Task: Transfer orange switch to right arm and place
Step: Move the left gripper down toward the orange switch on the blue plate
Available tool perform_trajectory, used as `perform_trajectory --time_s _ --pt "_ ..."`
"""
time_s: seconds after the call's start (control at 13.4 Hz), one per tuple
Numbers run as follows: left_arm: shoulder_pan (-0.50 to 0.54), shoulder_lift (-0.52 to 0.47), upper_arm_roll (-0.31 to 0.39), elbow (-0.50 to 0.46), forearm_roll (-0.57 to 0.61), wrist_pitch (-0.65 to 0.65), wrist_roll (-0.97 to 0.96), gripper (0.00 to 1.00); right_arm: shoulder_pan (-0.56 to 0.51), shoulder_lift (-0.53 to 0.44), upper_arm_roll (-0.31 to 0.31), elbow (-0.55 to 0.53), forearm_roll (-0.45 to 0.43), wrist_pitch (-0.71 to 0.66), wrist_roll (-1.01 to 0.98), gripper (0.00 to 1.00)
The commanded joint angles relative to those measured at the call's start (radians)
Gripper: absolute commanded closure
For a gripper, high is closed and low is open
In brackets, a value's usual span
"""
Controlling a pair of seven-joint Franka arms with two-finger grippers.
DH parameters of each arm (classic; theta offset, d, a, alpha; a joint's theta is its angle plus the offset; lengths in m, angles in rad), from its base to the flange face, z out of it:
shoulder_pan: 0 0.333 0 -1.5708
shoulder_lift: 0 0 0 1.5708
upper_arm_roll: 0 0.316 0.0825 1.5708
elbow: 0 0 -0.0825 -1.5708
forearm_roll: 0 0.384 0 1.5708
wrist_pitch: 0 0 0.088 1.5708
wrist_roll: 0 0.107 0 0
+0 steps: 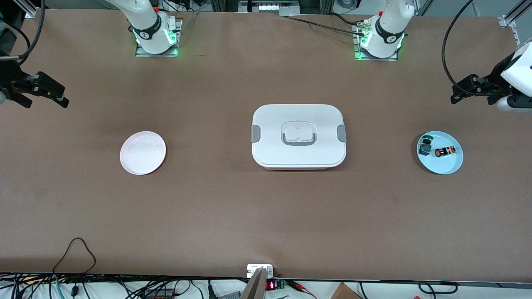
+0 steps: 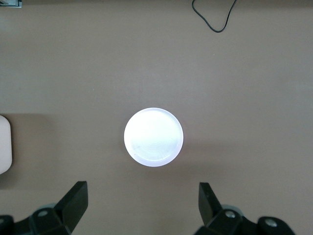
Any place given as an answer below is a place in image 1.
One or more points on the black lit electronics box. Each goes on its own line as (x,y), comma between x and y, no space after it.
(268,7)

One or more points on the light blue round plate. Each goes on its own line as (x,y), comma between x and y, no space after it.
(440,166)

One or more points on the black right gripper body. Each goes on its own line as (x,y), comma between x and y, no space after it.
(9,79)

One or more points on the red clip leads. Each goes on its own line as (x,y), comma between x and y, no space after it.
(301,286)

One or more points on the grey lunch box latch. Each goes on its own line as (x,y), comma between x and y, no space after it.
(255,133)
(341,133)

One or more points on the small white mount block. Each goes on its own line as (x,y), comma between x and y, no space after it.
(254,268)

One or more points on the pink round plate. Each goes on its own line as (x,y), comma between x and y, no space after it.
(142,153)

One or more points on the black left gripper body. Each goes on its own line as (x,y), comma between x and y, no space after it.
(494,81)

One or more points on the red digit display module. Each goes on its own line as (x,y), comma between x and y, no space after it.
(271,285)

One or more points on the aluminium frame profile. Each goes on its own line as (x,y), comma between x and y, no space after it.
(29,8)
(508,20)

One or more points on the green push button switch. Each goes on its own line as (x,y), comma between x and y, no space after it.
(425,146)

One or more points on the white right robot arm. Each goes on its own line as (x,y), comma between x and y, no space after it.
(145,25)

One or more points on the brown cardboard box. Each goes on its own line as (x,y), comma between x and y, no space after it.
(344,292)

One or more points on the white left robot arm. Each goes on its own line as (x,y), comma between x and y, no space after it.
(386,37)

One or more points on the aluminium camera bar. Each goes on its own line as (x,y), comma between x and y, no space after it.
(254,288)

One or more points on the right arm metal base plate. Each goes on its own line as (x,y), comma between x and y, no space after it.
(179,29)

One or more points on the white lunch box lid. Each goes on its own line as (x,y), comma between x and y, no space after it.
(270,124)

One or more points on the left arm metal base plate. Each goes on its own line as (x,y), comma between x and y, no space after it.
(355,45)

